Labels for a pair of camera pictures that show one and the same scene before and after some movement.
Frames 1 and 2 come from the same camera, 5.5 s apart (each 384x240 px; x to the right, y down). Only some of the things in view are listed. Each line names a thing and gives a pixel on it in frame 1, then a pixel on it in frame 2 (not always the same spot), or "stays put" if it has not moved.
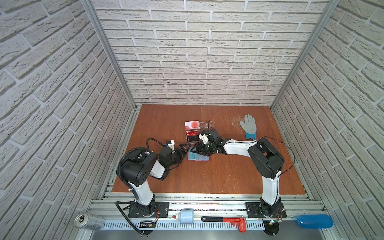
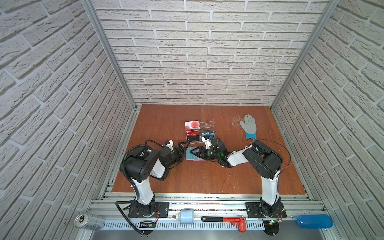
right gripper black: x=200 y=150 to x=201 y=149
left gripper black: x=182 y=154 stays put
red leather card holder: x=191 y=156 stays put
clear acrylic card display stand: x=194 y=128 stays put
